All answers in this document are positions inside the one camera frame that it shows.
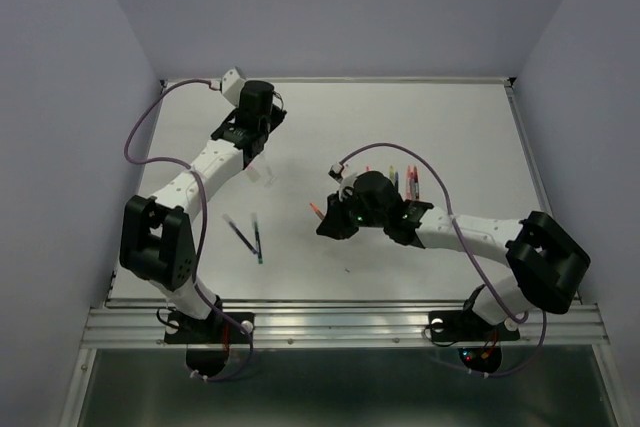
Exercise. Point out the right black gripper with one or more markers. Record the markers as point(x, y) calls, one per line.
point(335, 223)

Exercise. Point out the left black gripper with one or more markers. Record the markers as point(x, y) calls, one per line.
point(277, 116)

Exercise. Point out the pink purple pen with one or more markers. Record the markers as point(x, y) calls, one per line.
point(409, 183)

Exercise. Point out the clear pen cap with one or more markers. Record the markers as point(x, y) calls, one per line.
point(271, 177)

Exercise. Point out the orange fine pen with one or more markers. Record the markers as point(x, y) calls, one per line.
point(317, 211)

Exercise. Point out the green orange pen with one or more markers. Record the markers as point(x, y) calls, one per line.
point(257, 236)

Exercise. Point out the pink pen cap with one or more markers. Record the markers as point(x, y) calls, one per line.
point(253, 174)

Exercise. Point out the red orange highlighter pen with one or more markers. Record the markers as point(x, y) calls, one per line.
point(415, 183)

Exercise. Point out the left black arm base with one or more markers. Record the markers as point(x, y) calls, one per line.
point(218, 348)

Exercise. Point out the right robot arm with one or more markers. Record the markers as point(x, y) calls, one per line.
point(546, 264)

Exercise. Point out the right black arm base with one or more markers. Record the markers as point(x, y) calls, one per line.
point(478, 343)

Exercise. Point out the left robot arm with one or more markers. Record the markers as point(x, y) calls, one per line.
point(157, 242)

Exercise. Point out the dark blue pen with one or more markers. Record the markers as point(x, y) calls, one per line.
point(233, 226)

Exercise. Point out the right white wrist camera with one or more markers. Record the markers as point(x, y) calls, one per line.
point(344, 175)

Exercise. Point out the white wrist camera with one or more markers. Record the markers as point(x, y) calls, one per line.
point(344, 175)
point(230, 85)

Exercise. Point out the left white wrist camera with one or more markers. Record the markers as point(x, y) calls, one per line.
point(230, 85)

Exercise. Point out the aluminium right side rail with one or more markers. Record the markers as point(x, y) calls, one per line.
point(534, 171)

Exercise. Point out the aluminium rail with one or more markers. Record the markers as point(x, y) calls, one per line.
point(278, 324)
point(534, 171)

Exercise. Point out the aluminium front rail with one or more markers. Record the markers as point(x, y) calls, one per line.
point(278, 324)

